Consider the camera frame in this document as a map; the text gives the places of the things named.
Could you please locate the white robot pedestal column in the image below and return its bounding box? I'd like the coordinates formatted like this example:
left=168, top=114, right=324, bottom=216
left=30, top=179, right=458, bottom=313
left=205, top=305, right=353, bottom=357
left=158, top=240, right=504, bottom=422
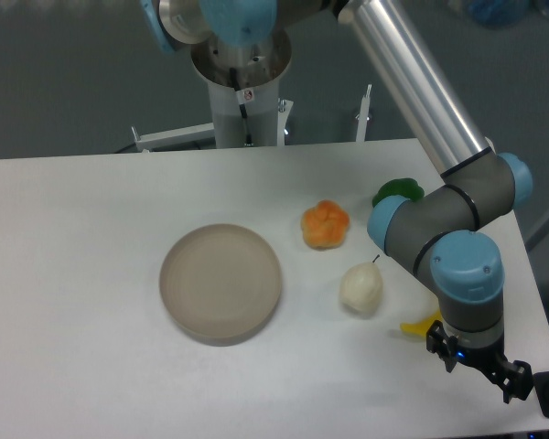
left=208, top=80, right=285, bottom=149

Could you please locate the black cable on pedestal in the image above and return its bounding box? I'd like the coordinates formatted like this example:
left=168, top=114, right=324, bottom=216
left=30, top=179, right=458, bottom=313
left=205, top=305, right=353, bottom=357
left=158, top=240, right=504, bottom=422
left=229, top=67, right=255, bottom=147

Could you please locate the white metal frame bracket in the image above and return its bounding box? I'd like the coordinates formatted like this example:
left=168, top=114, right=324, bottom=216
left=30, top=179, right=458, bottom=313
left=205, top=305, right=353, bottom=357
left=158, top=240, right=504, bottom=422
left=131, top=123, right=215, bottom=152

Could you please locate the white upright metal post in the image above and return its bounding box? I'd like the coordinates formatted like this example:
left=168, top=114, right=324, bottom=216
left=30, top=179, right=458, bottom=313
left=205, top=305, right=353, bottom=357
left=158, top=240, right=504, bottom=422
left=355, top=83, right=372, bottom=143

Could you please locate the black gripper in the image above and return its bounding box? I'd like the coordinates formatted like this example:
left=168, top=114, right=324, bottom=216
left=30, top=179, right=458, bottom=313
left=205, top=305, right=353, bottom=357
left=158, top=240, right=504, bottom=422
left=425, top=320, right=533, bottom=403

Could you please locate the white pear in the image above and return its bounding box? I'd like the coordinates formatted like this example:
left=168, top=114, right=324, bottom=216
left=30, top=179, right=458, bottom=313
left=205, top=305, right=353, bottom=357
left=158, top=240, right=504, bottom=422
left=339, top=258, right=383, bottom=318

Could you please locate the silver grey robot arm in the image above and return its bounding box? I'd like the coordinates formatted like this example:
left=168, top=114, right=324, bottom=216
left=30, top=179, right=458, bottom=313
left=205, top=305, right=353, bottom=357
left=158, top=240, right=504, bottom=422
left=140, top=1, right=533, bottom=400

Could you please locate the orange pumpkin-shaped bun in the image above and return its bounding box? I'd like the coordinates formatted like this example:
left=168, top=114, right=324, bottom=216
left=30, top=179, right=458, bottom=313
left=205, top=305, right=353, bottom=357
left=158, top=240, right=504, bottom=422
left=301, top=199, right=350, bottom=250

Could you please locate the yellow banana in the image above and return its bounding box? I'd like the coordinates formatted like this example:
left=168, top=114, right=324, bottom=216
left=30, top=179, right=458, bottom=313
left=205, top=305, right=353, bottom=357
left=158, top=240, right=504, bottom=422
left=400, top=310, right=442, bottom=338

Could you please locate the green bell pepper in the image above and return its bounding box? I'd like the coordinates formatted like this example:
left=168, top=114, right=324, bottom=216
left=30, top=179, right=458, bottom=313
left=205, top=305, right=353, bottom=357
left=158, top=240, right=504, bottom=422
left=371, top=177, right=425, bottom=207

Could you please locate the beige round plate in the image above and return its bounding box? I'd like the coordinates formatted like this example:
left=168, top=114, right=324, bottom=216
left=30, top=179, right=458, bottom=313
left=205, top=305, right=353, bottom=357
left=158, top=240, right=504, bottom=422
left=159, top=224, right=283, bottom=346

